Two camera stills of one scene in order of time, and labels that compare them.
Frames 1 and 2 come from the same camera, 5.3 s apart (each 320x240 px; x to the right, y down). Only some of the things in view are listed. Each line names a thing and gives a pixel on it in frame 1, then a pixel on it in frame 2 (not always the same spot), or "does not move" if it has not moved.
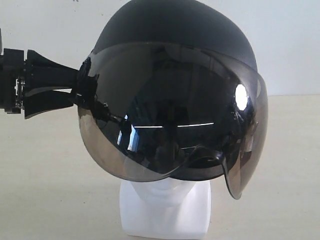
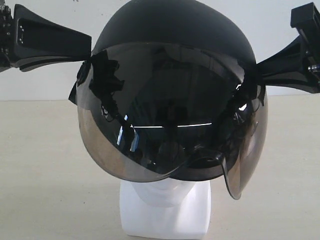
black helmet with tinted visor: [179, 90] does not move
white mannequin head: [169, 208] does not move
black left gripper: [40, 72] → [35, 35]
